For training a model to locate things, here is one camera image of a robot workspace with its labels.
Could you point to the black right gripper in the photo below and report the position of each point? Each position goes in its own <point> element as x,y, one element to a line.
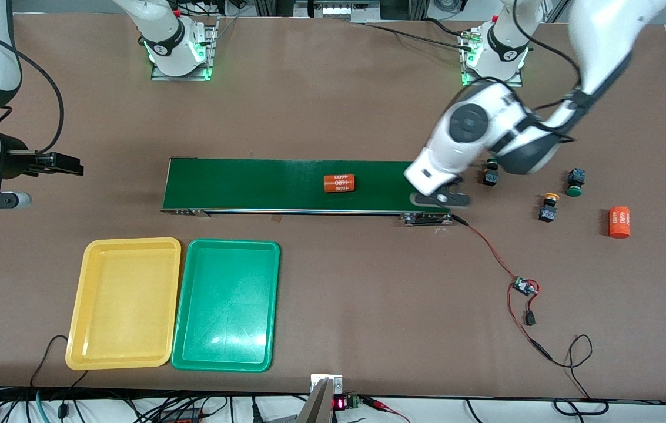
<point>14,161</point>

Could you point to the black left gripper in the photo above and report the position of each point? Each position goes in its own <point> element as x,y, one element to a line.
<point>457,180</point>

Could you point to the green mushroom push button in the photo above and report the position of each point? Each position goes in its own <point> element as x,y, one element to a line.
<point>575,178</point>
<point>490,176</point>

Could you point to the yellow mushroom push button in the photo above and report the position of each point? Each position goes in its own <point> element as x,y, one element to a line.
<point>547,211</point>

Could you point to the orange cylinder printed 4680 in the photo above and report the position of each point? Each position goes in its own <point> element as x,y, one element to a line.
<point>340,183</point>
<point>619,222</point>

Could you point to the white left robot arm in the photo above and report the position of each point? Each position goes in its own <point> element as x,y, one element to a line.
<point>597,41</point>

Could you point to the small controller circuit board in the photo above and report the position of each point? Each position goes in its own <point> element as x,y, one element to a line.
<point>524,286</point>

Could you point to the yellow plastic tray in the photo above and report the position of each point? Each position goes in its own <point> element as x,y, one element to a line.
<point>124,305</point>

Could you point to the green conveyor belt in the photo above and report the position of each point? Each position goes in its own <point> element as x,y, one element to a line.
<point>238,185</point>

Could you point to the white power strip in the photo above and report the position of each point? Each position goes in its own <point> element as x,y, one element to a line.
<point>335,10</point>

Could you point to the green plastic tray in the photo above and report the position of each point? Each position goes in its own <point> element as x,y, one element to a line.
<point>227,305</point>

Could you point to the red clip lead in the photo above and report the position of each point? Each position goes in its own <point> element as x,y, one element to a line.
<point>380,404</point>

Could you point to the red digit display module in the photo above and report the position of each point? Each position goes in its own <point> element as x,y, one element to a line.
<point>340,403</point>

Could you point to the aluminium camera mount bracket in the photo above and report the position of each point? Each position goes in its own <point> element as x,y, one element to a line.
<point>321,405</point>

